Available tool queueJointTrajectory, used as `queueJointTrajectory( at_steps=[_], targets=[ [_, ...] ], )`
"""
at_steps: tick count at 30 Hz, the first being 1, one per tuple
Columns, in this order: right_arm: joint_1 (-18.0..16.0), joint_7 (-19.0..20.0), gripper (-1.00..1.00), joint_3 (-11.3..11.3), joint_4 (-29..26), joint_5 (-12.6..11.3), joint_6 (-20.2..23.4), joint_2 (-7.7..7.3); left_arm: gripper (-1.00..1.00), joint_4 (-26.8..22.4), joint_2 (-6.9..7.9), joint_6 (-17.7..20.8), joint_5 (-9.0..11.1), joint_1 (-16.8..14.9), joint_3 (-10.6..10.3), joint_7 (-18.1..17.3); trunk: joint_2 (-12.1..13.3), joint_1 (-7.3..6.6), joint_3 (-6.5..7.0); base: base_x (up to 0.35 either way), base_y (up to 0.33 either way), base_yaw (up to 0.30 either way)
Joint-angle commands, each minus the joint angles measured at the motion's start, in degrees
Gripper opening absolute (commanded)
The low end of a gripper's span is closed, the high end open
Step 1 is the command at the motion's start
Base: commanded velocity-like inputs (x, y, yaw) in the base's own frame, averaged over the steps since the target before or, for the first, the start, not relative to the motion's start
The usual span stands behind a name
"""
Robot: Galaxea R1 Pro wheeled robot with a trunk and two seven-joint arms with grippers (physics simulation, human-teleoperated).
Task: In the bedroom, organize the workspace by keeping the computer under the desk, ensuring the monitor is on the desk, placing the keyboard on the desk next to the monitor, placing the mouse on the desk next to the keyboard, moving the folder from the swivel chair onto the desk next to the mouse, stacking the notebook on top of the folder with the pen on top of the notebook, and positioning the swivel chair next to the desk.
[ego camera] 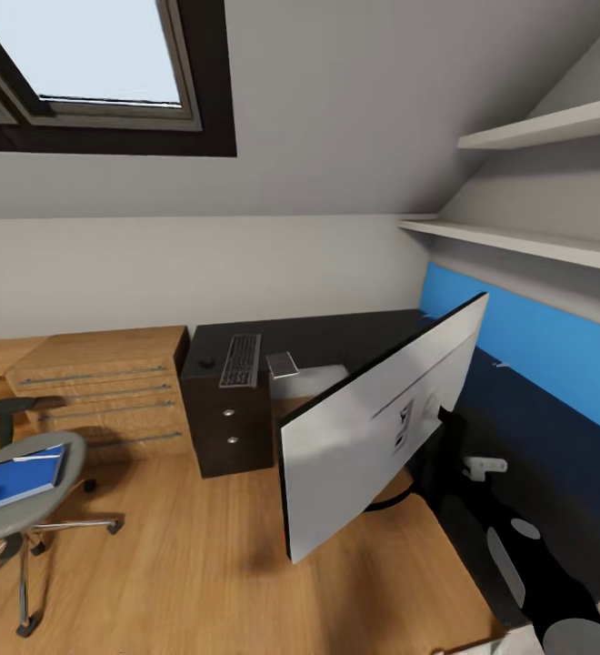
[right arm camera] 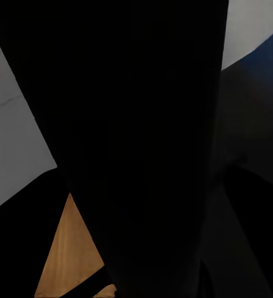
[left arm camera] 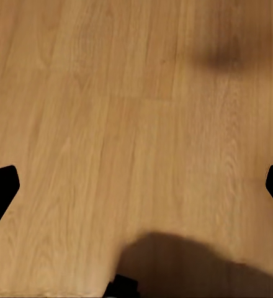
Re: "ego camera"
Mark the swivel chair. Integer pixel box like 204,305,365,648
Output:
0,397,121,638

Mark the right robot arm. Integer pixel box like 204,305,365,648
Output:
431,456,600,655

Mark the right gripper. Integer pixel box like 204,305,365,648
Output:
431,456,493,511

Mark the folder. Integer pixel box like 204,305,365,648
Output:
0,444,65,507

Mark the keyboard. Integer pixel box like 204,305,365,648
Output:
219,334,261,388

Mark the notebook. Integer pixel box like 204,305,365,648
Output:
266,352,299,378

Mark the monitor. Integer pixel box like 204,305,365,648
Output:
275,291,490,565

